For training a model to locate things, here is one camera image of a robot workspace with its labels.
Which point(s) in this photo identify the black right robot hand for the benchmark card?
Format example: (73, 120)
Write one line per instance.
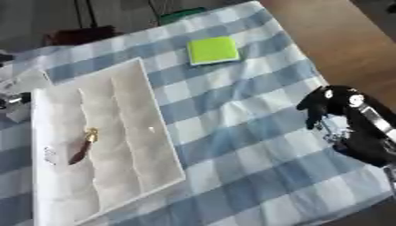
(361, 129)

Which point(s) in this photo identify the white compartment box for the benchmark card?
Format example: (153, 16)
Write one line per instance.
(111, 138)

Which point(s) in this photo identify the black tripod leg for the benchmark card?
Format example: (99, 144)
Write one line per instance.
(92, 13)
(78, 13)

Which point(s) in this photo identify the green box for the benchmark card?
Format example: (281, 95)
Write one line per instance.
(180, 15)

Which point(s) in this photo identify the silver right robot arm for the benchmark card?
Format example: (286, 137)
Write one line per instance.
(390, 179)

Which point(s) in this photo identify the lime green square pad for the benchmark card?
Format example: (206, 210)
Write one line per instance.
(213, 50)

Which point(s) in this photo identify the dark red bag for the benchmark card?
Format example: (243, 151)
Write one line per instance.
(82, 35)

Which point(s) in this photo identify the brown and gold tassel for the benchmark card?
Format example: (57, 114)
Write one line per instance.
(84, 146)

